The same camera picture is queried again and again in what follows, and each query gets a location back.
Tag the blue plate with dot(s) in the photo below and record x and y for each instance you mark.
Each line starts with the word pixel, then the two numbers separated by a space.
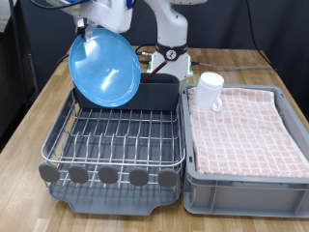
pixel 106 71

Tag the dark grey utensil holder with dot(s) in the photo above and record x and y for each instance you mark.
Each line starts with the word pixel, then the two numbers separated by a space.
pixel 161 95

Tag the grey plastic drain tray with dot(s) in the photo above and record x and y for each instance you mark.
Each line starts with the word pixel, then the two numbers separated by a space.
pixel 112 203

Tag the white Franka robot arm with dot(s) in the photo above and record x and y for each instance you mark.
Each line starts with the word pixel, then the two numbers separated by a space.
pixel 170 29

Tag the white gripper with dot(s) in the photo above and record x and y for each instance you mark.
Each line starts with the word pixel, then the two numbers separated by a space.
pixel 109 13

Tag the grey plastic crate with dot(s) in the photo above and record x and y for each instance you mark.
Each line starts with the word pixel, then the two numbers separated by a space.
pixel 244 199

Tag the black metal pole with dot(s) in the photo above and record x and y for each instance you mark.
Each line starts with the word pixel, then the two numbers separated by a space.
pixel 16 38

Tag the pink checked cloth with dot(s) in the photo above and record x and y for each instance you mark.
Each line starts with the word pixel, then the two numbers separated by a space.
pixel 251 129

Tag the dark side cabinet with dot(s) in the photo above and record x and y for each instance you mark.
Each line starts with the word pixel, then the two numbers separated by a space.
pixel 9 80

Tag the brown wooden spoon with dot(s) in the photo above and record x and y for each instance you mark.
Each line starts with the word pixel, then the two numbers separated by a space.
pixel 154 73

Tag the white mug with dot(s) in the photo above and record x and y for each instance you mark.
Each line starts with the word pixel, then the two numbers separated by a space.
pixel 207 90

